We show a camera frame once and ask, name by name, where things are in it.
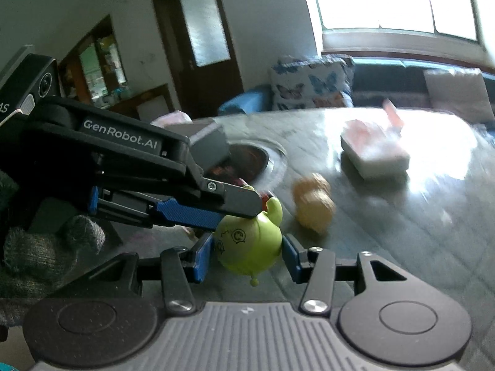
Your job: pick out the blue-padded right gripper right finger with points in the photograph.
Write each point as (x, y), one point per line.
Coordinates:
(301, 262)

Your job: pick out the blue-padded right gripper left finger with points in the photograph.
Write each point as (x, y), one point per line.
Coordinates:
(191, 265)

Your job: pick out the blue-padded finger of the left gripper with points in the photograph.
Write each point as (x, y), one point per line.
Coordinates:
(175, 213)

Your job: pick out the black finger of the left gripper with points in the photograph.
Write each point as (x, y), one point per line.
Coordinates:
(228, 199)

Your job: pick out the green round alien toy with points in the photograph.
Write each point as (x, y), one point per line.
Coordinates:
(250, 246)

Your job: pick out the beige bumpy peanut toy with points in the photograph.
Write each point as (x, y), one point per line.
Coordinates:
(314, 207)

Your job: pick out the grey cardboard box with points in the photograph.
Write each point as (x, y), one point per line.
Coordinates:
(209, 146)

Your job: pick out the red round toy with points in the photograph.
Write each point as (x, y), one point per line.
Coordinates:
(265, 196)

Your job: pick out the black-haired doll figurine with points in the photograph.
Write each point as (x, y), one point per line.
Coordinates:
(227, 174)

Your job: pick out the grey knit gloved hand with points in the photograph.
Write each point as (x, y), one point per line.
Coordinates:
(34, 265)

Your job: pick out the black round induction cooktop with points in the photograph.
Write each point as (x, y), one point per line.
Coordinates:
(261, 163)

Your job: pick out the pink plastic bag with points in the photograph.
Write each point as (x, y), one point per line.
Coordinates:
(173, 118)

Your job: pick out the dark wooden display cabinet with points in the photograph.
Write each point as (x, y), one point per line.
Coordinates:
(92, 73)

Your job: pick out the white tissue pack pink wrap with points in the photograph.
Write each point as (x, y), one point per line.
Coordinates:
(376, 151)

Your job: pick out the butterfly print cushion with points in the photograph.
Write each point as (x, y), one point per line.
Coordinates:
(317, 82)

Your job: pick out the dark wooden door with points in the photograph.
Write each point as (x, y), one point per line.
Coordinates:
(200, 54)

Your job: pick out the blue sofa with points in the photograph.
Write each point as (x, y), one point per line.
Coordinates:
(375, 79)

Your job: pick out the white cushion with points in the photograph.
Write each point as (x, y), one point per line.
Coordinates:
(461, 92)

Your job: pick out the window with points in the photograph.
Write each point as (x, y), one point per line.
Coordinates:
(452, 18)

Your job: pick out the black camera module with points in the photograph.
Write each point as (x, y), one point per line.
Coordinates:
(25, 80)

